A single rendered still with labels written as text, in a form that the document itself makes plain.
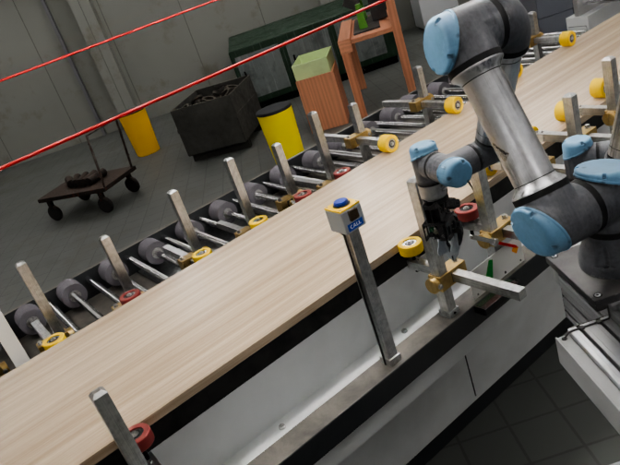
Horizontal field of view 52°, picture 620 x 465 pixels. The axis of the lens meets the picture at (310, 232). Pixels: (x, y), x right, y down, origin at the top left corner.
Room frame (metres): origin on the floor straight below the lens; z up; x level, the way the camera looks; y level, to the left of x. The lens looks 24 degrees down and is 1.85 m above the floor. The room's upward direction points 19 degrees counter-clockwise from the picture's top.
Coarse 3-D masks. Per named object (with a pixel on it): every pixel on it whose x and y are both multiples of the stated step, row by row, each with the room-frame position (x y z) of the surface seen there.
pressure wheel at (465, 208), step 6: (462, 204) 1.96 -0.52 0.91; (468, 204) 1.94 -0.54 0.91; (474, 204) 1.93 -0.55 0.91; (456, 210) 1.93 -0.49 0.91; (462, 210) 1.92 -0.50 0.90; (468, 210) 1.90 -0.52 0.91; (474, 210) 1.89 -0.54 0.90; (462, 216) 1.89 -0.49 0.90; (468, 216) 1.89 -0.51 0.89; (474, 216) 1.89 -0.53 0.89
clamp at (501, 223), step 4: (500, 216) 1.85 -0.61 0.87; (508, 216) 1.83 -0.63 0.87; (496, 220) 1.84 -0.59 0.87; (500, 220) 1.83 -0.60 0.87; (504, 220) 1.82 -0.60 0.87; (508, 220) 1.81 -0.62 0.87; (500, 224) 1.80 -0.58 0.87; (504, 224) 1.80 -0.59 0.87; (508, 224) 1.81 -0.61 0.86; (496, 228) 1.79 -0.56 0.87; (500, 228) 1.79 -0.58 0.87; (480, 232) 1.80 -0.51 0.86; (484, 232) 1.79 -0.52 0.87; (488, 232) 1.78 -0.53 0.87; (492, 232) 1.77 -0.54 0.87; (496, 232) 1.78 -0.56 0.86; (500, 232) 1.78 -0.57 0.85; (484, 236) 1.77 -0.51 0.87; (488, 236) 1.77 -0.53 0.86; (492, 236) 1.76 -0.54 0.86; (496, 236) 1.77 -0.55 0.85; (500, 236) 1.78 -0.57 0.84; (500, 240) 1.78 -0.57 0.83; (480, 244) 1.79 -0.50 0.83; (484, 244) 1.77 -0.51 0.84; (488, 244) 1.76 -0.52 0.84
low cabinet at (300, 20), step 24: (336, 0) 10.59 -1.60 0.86; (288, 24) 9.60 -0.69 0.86; (312, 24) 8.73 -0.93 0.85; (336, 24) 8.72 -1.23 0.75; (240, 48) 8.76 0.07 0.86; (264, 48) 8.73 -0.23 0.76; (288, 48) 8.73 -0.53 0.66; (312, 48) 8.72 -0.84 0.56; (336, 48) 8.72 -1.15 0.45; (360, 48) 8.71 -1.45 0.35; (384, 48) 8.71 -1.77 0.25; (240, 72) 8.74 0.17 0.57; (264, 72) 8.74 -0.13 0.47; (288, 72) 8.74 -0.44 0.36; (264, 96) 8.74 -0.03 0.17; (288, 96) 8.78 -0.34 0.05
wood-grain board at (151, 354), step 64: (576, 64) 3.06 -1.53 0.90; (448, 128) 2.77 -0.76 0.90; (320, 192) 2.54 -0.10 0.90; (384, 192) 2.31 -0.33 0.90; (448, 192) 2.10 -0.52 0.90; (256, 256) 2.12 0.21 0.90; (320, 256) 1.95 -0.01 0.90; (384, 256) 1.82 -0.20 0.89; (128, 320) 1.98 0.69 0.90; (192, 320) 1.82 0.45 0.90; (256, 320) 1.68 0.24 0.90; (0, 384) 1.84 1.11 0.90; (64, 384) 1.70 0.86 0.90; (128, 384) 1.58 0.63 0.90; (192, 384) 1.47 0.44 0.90; (0, 448) 1.48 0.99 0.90; (64, 448) 1.38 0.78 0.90
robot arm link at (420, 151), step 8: (416, 144) 1.60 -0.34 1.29; (424, 144) 1.58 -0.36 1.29; (432, 144) 1.56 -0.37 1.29; (416, 152) 1.56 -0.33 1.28; (424, 152) 1.55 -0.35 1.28; (432, 152) 1.55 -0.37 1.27; (416, 160) 1.57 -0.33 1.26; (424, 160) 1.54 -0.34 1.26; (416, 168) 1.57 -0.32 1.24; (416, 176) 1.58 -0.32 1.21; (424, 176) 1.55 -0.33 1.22; (424, 184) 1.56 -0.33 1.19; (432, 184) 1.55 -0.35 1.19
